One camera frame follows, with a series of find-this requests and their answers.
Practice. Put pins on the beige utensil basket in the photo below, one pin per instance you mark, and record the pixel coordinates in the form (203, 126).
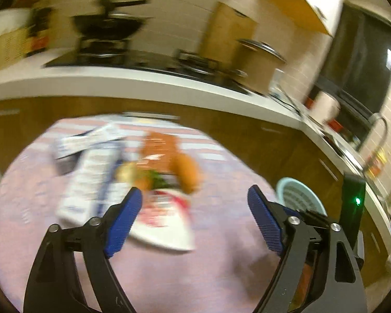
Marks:
(12, 47)

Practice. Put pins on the dark sauce bottle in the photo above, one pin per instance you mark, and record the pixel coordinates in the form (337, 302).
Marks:
(38, 33)

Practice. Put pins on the wooden kitchen cabinets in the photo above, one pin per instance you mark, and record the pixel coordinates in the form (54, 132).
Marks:
(182, 120)

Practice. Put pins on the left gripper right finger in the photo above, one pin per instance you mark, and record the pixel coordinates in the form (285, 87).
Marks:
(318, 269)

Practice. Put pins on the floral pink tablecloth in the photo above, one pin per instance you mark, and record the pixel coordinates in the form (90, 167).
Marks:
(230, 267)

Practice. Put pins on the small blue-white milk carton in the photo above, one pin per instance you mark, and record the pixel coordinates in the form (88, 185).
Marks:
(70, 145)

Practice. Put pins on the white wall cabinet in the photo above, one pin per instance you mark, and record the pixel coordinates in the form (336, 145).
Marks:
(308, 0)

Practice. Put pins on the black gas stove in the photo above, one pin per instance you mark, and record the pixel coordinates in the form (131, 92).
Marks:
(117, 54)

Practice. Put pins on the white electric kettle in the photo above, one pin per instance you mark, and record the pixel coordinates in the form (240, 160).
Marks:
(325, 108)

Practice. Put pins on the orange snack wrapper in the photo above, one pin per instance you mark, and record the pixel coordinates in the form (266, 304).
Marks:
(157, 152)

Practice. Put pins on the beige rice cooker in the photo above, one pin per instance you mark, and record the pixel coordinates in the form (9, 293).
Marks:
(254, 64)

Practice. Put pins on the red white paper cup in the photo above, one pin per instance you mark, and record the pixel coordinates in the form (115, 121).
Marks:
(165, 221)

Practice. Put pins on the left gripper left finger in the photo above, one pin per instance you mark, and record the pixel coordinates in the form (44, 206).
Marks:
(54, 284)

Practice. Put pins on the wooden cutting board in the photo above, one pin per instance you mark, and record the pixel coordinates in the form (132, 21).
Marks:
(225, 27)

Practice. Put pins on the tall white milk carton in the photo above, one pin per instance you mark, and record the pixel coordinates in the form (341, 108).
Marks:
(92, 188)

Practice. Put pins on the steel sink faucet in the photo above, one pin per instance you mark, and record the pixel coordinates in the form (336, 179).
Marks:
(374, 142)

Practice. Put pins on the green lettuce leaf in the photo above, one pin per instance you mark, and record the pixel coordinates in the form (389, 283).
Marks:
(157, 181)

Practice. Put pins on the black wok pan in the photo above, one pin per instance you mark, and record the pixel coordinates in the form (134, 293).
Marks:
(108, 24)

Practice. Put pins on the light blue plastic basket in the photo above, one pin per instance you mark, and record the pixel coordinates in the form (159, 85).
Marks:
(297, 196)

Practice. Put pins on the bread bun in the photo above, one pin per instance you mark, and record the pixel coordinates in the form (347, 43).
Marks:
(187, 172)

